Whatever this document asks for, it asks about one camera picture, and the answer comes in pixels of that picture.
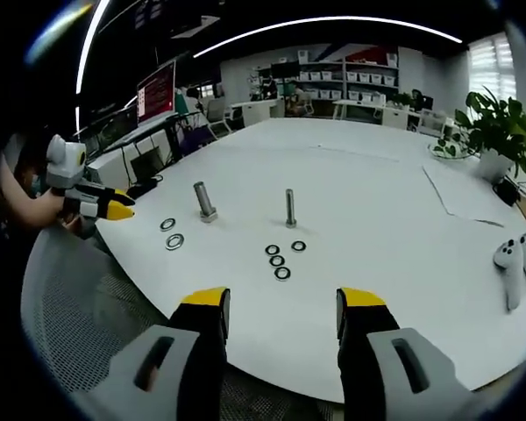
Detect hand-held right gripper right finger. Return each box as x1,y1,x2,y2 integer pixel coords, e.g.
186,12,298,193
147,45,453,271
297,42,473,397
336,287,474,421

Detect computer monitor red screen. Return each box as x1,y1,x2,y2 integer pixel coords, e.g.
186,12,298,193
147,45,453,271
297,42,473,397
136,60,177,125

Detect potted green plant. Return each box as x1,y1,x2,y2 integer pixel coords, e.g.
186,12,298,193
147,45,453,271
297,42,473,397
453,86,526,184

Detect person's left hand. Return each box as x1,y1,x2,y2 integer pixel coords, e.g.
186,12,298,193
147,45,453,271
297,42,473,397
37,188,82,229

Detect dark computer monitor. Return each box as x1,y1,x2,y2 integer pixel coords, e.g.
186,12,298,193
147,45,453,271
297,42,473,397
76,103,139,150

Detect black power adapter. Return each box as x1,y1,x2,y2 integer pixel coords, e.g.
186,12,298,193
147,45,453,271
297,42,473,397
493,176,522,207

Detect storage shelf with white bins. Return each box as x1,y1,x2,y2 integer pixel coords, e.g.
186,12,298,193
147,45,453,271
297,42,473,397
253,46,400,104

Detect grey mesh office chair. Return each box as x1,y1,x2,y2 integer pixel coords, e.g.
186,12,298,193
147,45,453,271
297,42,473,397
20,227,334,421

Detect white office chair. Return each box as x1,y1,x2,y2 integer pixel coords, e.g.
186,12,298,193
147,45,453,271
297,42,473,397
204,98,233,137

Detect thick threaded stud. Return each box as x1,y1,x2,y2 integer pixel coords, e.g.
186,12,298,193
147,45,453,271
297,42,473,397
193,181,219,224

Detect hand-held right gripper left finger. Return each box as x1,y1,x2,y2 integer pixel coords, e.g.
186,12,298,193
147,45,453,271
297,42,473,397
89,286,231,421

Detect small plant on glass dish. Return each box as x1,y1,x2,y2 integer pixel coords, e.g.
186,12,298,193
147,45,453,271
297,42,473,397
427,129,477,161

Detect thin threaded stud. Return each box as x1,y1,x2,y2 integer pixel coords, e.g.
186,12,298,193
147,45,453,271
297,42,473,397
283,188,299,229

